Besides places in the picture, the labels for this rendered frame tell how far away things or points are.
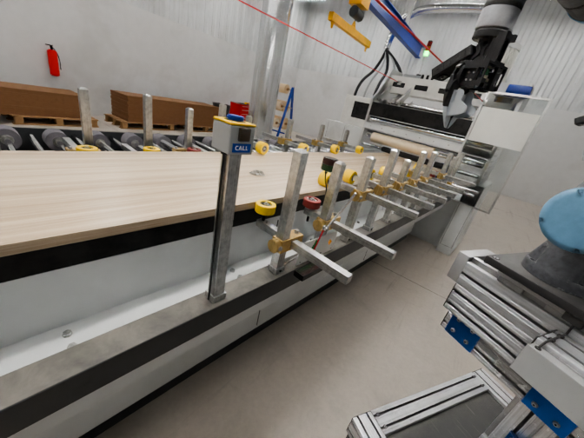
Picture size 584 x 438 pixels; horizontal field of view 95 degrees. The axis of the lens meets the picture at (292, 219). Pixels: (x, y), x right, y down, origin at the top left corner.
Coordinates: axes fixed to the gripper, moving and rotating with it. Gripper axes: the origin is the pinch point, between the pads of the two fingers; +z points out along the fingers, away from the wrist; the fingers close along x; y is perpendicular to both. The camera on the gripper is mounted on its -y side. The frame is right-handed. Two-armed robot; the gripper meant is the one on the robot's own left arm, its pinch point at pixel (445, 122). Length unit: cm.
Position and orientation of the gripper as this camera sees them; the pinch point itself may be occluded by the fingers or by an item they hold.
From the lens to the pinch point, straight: 86.1
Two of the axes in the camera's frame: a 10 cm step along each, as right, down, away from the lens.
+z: -2.0, 8.9, 4.0
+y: 3.8, 4.5, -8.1
